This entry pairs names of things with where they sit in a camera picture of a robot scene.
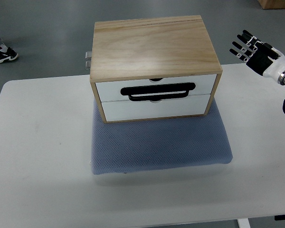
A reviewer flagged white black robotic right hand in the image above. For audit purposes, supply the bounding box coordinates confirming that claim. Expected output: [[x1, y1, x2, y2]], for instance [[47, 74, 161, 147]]
[[229, 30, 285, 86]]

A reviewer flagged white drawer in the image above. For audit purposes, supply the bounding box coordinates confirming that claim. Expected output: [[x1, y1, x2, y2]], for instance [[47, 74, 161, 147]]
[[96, 74, 217, 102], [102, 95, 210, 122]]

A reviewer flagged black drawer handle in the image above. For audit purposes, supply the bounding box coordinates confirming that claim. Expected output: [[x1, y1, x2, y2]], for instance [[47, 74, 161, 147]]
[[120, 82, 196, 102]]

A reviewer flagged wooden drawer cabinet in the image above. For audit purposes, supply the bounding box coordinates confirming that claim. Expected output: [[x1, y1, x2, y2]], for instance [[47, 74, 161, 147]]
[[90, 15, 222, 123]]

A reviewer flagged blue-grey mesh mat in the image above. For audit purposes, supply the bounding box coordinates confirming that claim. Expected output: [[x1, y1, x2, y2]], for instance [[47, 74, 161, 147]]
[[91, 102, 233, 175]]

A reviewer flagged black table control panel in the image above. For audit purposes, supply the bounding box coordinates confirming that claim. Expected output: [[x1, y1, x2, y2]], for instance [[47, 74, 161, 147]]
[[274, 215, 285, 221]]

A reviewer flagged white table leg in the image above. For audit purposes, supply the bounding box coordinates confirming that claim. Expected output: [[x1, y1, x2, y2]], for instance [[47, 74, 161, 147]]
[[237, 218, 251, 228]]

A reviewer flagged grey metal table clamp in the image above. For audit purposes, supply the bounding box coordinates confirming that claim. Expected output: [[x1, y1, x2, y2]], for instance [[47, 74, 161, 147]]
[[85, 51, 92, 69]]

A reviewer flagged black and white sneaker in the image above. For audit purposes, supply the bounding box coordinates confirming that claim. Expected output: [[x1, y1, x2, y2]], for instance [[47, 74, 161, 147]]
[[0, 43, 19, 63]]

